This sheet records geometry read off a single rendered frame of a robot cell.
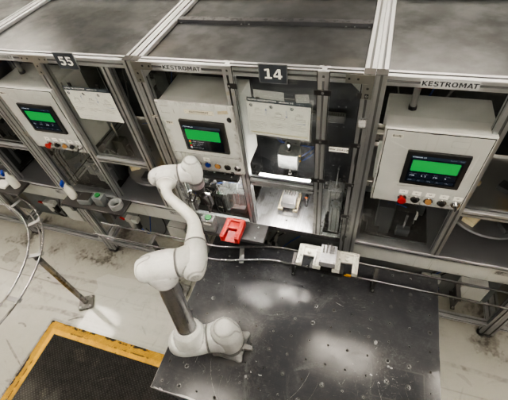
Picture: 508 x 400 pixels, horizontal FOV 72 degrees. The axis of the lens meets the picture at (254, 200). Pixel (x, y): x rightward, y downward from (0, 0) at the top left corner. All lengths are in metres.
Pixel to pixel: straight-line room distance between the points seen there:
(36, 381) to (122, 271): 1.02
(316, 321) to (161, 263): 1.07
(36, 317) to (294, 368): 2.40
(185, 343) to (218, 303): 0.44
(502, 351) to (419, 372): 1.11
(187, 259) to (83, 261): 2.34
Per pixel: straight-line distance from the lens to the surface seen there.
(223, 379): 2.20
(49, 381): 3.41
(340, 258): 2.23
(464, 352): 3.14
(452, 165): 1.73
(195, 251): 1.58
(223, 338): 1.98
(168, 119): 1.92
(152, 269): 1.60
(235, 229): 2.29
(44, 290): 3.85
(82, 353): 3.35
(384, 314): 2.33
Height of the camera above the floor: 2.78
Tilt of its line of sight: 49 degrees down
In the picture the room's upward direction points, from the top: 9 degrees counter-clockwise
